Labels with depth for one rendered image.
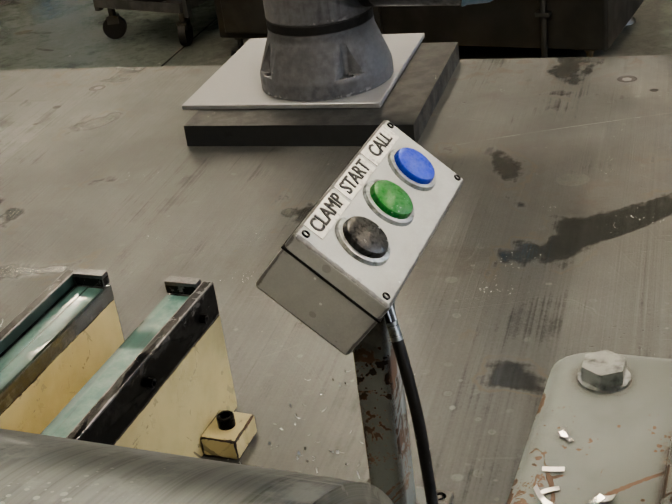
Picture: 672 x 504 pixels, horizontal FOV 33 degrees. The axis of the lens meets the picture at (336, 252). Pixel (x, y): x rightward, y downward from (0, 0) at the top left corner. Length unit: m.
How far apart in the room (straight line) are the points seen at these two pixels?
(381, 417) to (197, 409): 0.20
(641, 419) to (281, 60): 1.24
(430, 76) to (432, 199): 0.87
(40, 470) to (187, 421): 0.55
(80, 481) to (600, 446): 0.16
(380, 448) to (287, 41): 0.85
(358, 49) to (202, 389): 0.73
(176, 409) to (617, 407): 0.58
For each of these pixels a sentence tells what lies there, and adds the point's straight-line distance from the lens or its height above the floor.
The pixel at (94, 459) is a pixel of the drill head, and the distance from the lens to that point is 0.38.
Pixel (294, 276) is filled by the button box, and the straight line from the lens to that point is 0.65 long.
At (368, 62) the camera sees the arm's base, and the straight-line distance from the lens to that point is 1.55.
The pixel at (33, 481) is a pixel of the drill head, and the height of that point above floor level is 1.16.
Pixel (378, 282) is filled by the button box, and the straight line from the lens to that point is 0.65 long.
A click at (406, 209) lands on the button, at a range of 0.70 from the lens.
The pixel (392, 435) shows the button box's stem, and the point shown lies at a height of 0.89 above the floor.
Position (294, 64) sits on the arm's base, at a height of 0.89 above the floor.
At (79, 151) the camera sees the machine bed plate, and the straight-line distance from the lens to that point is 1.61.
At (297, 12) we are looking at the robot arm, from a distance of 1.52.
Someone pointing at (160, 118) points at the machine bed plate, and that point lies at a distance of 1.68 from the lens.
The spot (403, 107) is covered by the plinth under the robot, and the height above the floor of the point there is 0.83.
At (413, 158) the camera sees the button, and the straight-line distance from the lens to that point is 0.74.
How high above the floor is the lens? 1.37
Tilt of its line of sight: 28 degrees down
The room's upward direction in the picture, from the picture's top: 8 degrees counter-clockwise
